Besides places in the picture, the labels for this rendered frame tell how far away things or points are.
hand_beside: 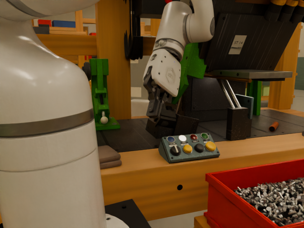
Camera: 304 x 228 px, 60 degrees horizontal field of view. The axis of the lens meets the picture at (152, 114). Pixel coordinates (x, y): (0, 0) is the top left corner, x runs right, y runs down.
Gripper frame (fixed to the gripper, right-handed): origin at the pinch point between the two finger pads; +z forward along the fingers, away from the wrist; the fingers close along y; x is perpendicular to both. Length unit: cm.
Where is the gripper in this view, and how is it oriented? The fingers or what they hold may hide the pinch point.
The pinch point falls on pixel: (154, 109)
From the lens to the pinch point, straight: 66.4
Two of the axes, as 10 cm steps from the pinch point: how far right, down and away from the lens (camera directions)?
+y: 6.1, 3.9, 6.9
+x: -7.6, 0.4, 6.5
